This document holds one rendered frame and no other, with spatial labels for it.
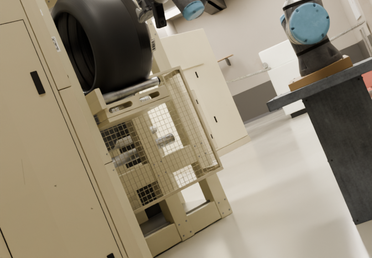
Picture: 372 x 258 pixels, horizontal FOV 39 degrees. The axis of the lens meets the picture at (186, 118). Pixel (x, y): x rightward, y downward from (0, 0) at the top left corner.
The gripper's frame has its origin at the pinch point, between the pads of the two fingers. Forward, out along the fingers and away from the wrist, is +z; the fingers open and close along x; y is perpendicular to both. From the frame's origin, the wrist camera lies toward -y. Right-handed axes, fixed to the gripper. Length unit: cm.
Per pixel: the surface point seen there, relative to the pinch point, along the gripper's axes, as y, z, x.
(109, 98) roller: -22.2, 24.6, 18.0
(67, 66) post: 0.0, 29.5, 28.0
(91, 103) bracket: -20.7, 29.1, 25.7
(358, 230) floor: -119, -36, -22
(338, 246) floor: -120, -36, -9
